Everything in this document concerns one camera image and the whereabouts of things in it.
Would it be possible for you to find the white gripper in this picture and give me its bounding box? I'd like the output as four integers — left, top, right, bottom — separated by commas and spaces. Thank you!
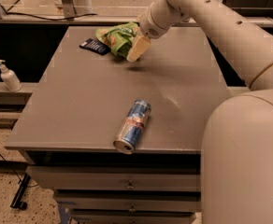
126, 0, 190, 62

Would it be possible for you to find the green rice chip bag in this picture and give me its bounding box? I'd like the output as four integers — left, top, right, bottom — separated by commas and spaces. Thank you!
95, 22, 139, 58

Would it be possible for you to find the dark blue rxbar blueberry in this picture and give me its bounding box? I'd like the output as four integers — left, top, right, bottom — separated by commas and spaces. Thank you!
79, 38, 110, 55

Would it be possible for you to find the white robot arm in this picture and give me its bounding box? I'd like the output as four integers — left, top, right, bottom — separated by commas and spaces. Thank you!
128, 0, 273, 224

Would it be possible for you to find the blue silver energy drink can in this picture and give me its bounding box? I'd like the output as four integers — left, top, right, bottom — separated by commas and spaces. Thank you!
113, 100, 151, 154

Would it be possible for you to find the grey metal drawer cabinet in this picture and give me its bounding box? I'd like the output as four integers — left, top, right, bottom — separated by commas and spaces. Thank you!
7, 27, 229, 224

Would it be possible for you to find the white pump dispenser bottle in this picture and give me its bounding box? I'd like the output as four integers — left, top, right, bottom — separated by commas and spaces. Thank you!
0, 60, 22, 91

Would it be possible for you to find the black cable on ledge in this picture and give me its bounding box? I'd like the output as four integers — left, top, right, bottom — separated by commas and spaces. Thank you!
2, 11, 97, 21

